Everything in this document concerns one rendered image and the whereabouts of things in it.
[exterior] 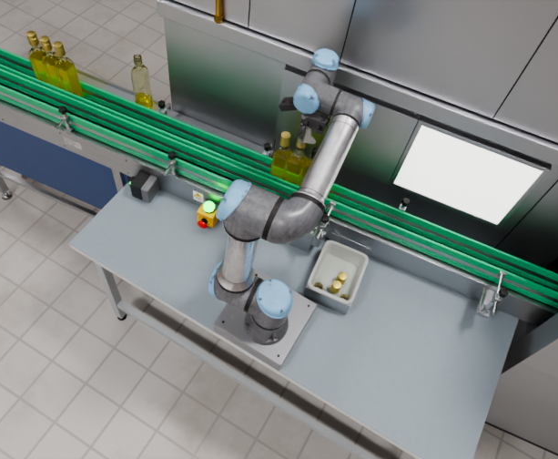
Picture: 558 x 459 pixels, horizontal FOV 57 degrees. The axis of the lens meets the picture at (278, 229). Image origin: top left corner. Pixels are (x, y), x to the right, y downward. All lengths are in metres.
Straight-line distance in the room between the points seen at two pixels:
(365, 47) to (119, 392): 1.83
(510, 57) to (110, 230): 1.46
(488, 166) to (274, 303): 0.83
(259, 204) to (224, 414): 1.46
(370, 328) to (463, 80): 0.89
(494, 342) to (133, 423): 1.57
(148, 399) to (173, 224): 0.90
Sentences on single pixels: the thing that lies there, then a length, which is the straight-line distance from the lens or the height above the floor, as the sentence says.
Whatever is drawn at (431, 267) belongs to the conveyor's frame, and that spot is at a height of 0.85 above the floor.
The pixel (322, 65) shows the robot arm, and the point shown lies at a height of 1.52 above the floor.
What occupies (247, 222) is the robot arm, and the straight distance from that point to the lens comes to 1.26.
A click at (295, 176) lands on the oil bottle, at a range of 1.88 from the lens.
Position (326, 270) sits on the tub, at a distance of 1.96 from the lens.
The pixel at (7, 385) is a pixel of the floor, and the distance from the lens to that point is 2.73.
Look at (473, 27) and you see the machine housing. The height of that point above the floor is 1.66.
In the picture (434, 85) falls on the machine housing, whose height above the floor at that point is 1.44.
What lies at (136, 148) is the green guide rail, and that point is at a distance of 2.05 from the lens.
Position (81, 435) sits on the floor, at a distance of 2.58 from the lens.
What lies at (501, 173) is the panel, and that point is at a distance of 1.84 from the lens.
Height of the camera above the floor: 2.47
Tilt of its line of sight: 57 degrees down
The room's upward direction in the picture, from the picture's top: 11 degrees clockwise
